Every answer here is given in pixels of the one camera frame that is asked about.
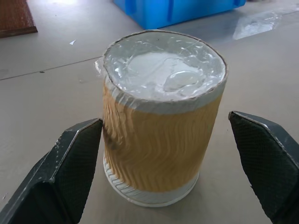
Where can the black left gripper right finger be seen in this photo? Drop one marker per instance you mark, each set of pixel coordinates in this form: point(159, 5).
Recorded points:
point(268, 163)

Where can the brown wooden board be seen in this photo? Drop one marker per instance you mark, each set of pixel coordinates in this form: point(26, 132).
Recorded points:
point(15, 16)

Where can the blue plastic crate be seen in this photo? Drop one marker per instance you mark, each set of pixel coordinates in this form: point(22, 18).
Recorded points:
point(172, 9)

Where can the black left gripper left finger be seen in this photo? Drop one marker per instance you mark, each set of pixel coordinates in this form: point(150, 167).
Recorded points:
point(58, 179)

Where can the small white paper scrap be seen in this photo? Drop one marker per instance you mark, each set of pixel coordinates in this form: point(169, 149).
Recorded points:
point(73, 42)

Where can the clear plastic wrap sheet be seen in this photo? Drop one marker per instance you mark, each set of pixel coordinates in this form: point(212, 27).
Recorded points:
point(257, 24)

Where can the ribbed tan paper cup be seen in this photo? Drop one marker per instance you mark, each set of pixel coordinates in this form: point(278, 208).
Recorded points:
point(161, 116)

